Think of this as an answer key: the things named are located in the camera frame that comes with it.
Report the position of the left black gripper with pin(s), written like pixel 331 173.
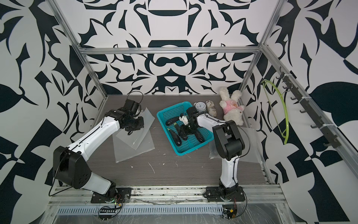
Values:
pixel 141 124

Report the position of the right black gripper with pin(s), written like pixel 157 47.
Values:
pixel 187 132

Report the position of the teal plastic basket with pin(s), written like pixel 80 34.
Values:
pixel 191 144

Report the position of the dark eggplant three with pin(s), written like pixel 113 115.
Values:
pixel 181 132

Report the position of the translucent zip-top bag top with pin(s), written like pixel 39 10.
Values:
pixel 249 138

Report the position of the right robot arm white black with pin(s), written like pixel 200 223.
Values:
pixel 228 144

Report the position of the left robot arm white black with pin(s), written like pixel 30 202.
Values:
pixel 70 163

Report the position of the dark eggplant five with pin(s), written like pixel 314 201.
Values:
pixel 199 136

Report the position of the dark eggplant one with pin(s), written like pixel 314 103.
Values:
pixel 172 121

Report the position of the translucent zip-top bag bottom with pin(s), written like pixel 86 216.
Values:
pixel 122 151

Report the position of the dark eggplant two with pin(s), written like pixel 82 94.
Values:
pixel 177 140

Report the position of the small white round clock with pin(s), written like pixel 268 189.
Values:
pixel 200 106

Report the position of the white plush bunny pink shirt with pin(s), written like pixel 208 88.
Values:
pixel 230 105

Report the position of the green plastic hanger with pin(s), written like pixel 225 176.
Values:
pixel 286 132

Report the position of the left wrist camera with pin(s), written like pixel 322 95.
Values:
pixel 133 108

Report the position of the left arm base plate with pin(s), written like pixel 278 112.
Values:
pixel 118 195

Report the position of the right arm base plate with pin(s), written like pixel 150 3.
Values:
pixel 222 194

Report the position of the aluminium frame rail front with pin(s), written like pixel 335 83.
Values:
pixel 159 195

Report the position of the black wall hook rack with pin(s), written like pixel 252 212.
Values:
pixel 308 105

